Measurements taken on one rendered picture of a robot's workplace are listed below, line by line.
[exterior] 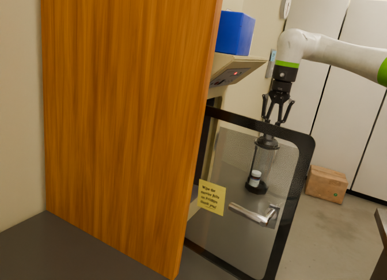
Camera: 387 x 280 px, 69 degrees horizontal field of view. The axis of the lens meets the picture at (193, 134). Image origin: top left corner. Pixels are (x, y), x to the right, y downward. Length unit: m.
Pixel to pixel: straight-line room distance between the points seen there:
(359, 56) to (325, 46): 0.14
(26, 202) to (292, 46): 1.04
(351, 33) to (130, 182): 3.28
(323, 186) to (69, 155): 3.09
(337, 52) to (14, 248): 1.18
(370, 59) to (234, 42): 0.54
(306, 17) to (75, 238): 3.39
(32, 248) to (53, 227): 0.09
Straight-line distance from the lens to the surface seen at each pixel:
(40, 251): 0.91
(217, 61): 0.64
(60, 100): 0.85
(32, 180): 1.02
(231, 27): 0.67
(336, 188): 3.61
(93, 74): 0.75
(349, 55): 1.13
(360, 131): 3.79
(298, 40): 1.13
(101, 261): 0.86
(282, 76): 1.13
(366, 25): 3.73
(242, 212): 0.62
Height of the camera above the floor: 1.53
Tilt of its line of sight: 18 degrees down
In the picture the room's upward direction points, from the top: 9 degrees clockwise
